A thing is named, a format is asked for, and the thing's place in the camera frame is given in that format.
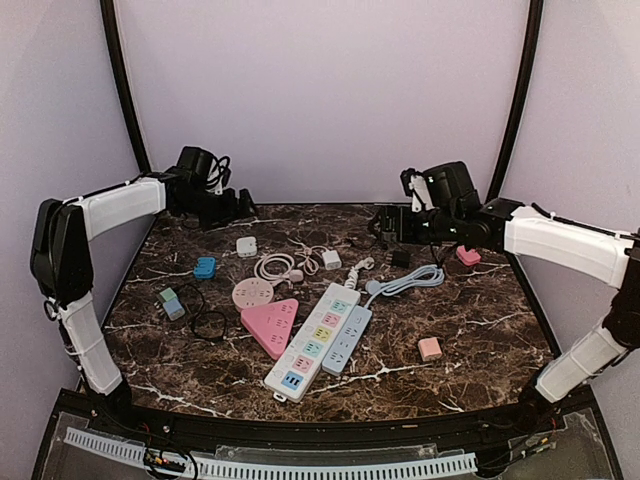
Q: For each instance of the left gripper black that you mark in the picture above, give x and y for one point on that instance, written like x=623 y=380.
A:
x=230 y=213

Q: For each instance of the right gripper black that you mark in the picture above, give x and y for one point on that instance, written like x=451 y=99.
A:
x=405 y=233

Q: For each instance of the pink plug adapter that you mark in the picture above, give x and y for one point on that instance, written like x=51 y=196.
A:
x=468 y=257

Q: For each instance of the black plug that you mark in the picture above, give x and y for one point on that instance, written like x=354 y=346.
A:
x=400 y=259

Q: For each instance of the blue plug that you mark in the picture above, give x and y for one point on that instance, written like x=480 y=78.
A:
x=205 y=268

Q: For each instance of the white folding socket adapter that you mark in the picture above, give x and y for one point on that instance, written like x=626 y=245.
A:
x=246 y=247

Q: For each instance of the green USB charger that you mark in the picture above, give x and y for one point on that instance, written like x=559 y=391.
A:
x=166 y=295

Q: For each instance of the grey-blue charger cube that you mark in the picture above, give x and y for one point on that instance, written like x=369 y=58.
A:
x=173 y=309

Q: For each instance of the salmon pink charger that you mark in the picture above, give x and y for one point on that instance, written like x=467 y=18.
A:
x=429 y=349

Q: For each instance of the white USB charger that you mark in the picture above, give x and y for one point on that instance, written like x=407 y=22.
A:
x=331 y=260

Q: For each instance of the pink triangular power hub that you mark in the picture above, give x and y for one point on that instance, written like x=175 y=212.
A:
x=271 y=324

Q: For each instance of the blue power strip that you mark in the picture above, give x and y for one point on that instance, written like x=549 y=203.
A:
x=346 y=341

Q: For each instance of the white multicolour power strip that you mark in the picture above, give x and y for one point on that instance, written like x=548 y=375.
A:
x=297 y=368

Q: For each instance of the pink white round socket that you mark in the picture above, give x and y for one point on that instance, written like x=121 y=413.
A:
x=252 y=292

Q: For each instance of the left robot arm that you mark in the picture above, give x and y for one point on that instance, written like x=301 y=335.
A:
x=61 y=260

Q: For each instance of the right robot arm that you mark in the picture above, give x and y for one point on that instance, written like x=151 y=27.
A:
x=507 y=226

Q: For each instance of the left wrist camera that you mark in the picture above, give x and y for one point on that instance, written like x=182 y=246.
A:
x=204 y=170

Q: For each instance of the right black frame post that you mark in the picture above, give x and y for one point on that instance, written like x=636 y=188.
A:
x=525 y=70

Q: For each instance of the black frame post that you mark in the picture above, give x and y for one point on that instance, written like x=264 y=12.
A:
x=525 y=70
x=123 y=88

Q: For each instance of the left black frame post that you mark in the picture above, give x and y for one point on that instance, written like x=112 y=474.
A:
x=123 y=88

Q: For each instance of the black front rail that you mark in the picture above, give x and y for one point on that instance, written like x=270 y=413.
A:
x=484 y=428

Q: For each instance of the white slotted cable duct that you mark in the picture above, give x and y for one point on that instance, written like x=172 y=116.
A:
x=255 y=463

